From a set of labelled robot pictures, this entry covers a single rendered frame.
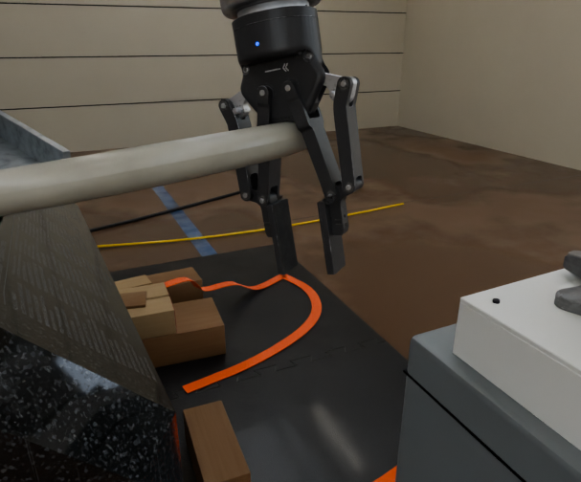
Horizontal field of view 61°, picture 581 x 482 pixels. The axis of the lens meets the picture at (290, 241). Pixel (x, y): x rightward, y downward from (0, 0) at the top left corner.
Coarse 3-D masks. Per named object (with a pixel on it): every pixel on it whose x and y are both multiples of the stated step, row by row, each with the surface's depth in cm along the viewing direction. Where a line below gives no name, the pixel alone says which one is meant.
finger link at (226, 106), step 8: (224, 104) 46; (232, 104) 47; (224, 112) 47; (232, 112) 46; (232, 120) 47; (240, 120) 47; (248, 120) 48; (232, 128) 47; (240, 128) 47; (240, 168) 48; (248, 168) 48; (256, 168) 49; (240, 176) 48; (248, 176) 48; (256, 176) 49; (240, 184) 48; (248, 184) 48; (256, 184) 50; (240, 192) 48; (248, 192) 48; (248, 200) 48
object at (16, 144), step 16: (0, 112) 86; (0, 128) 87; (16, 128) 82; (32, 128) 80; (0, 144) 84; (16, 144) 84; (32, 144) 79; (48, 144) 75; (0, 160) 78; (16, 160) 79; (32, 160) 80; (48, 160) 77
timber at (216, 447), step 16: (192, 416) 146; (208, 416) 146; (224, 416) 146; (192, 432) 140; (208, 432) 140; (224, 432) 140; (192, 448) 136; (208, 448) 135; (224, 448) 135; (192, 464) 143; (208, 464) 130; (224, 464) 130; (240, 464) 130; (208, 480) 125; (224, 480) 125; (240, 480) 127
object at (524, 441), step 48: (432, 336) 66; (432, 384) 63; (480, 384) 57; (432, 432) 65; (480, 432) 56; (528, 432) 50; (432, 480) 67; (480, 480) 58; (528, 480) 51; (576, 480) 45
